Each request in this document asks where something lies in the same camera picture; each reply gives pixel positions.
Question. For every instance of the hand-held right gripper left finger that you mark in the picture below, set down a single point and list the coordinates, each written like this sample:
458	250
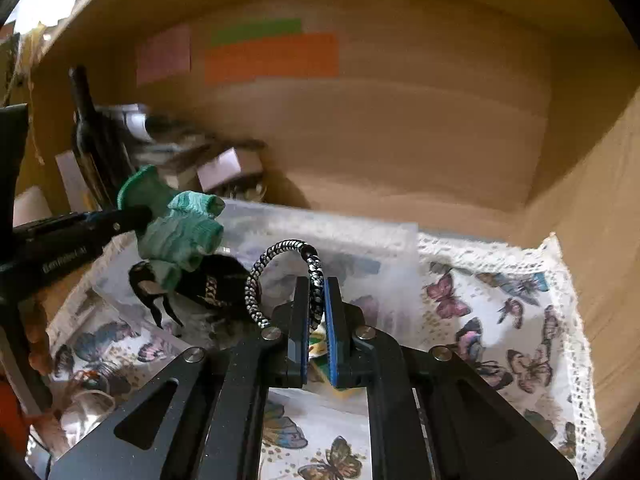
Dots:
301	332

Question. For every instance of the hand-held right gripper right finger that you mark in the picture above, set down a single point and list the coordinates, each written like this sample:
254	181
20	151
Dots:
332	335

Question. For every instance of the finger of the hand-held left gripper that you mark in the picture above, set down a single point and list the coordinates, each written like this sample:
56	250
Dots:
127	217

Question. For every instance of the green knitted sock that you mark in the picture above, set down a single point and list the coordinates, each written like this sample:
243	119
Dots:
170	240

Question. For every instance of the person's left hand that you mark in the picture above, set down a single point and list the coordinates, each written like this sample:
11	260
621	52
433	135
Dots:
37	335

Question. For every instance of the yellow green packet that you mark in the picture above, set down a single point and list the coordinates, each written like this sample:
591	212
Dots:
316	356

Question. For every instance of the white paper card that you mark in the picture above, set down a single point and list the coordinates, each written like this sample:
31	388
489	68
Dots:
71	175

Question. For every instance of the pile of dark clutter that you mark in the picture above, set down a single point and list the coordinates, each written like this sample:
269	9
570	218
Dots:
175	142

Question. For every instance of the dark glass bottle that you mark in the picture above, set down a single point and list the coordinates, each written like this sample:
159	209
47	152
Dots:
87	130

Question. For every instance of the black cloth with tag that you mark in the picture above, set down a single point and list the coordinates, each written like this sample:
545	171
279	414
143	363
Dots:
212	285

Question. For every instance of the small white box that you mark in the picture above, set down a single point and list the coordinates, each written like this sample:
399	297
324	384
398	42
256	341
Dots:
225	165

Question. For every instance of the pink paper note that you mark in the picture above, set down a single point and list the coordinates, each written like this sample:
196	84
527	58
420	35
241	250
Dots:
164	55

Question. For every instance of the butterfly printed cloth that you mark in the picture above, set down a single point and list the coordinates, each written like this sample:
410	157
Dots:
500	310

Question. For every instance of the orange paper note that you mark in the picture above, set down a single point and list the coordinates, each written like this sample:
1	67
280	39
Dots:
272	60

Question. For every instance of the green paper note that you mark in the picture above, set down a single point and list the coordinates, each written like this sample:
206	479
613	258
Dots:
255	30

